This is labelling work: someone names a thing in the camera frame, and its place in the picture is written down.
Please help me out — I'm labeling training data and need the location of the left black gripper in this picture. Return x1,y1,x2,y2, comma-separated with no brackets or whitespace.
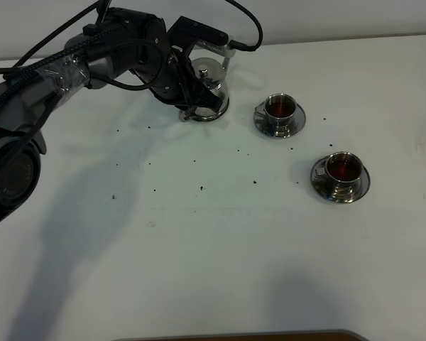
134,45,223,116

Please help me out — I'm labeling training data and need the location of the left black braided cable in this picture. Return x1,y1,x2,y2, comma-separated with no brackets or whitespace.
0,0,263,118

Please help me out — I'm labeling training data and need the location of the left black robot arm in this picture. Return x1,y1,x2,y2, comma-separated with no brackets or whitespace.
0,1,229,221

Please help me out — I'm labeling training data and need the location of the near stainless steel teacup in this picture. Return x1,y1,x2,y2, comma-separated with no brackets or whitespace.
311,151,364,187

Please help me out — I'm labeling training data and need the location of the far stainless steel teacup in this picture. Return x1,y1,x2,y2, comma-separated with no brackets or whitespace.
253,93,297,126

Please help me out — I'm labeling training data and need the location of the near stainless steel saucer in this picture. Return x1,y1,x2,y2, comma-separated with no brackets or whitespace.
310,155,371,204

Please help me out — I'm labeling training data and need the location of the stainless steel saucer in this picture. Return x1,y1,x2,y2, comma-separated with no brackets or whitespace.
253,102,306,139
310,155,371,204

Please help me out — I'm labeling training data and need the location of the far stainless steel saucer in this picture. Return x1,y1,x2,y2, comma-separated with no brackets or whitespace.
253,102,306,139

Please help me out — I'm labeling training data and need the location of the stainless steel teacup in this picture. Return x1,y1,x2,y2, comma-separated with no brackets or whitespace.
311,151,364,187
253,93,297,126

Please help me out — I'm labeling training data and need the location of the stainless steel teapot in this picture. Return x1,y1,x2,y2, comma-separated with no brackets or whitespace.
179,57,230,122

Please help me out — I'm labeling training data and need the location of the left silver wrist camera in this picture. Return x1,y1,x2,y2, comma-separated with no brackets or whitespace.
195,38,236,58

